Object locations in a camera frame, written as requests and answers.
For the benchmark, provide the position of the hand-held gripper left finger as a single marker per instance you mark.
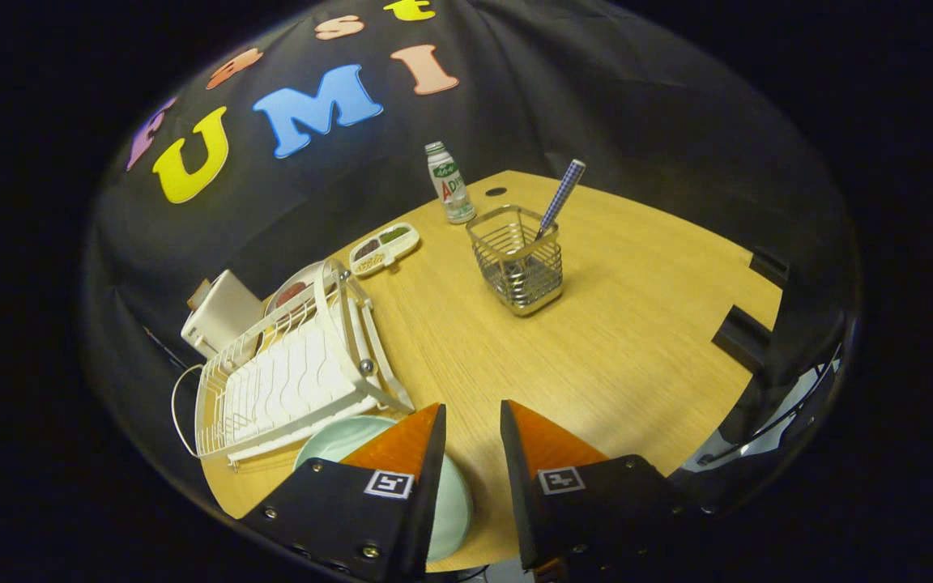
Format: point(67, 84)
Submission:
point(426, 502)

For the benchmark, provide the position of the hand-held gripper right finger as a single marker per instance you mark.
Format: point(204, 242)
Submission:
point(515, 486)

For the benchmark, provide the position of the light green plate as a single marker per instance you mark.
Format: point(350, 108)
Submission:
point(337, 437)

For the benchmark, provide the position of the beige plate with meat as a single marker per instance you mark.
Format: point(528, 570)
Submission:
point(304, 274)

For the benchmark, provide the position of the brown meat piece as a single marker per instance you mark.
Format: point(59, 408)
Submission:
point(291, 293)

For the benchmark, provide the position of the white divided grain tray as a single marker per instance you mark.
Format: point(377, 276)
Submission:
point(385, 251)

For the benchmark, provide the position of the black table edge clamp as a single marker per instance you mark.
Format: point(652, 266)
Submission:
point(770, 267)
point(742, 336)

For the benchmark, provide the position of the white toaster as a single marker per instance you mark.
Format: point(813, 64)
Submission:
point(223, 316)

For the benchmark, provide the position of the small white drink bottle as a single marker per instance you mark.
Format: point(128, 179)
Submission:
point(452, 190)

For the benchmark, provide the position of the bread slice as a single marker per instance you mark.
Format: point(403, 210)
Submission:
point(199, 293)

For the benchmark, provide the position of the black backdrop cloth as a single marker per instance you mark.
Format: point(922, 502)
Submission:
point(636, 97)

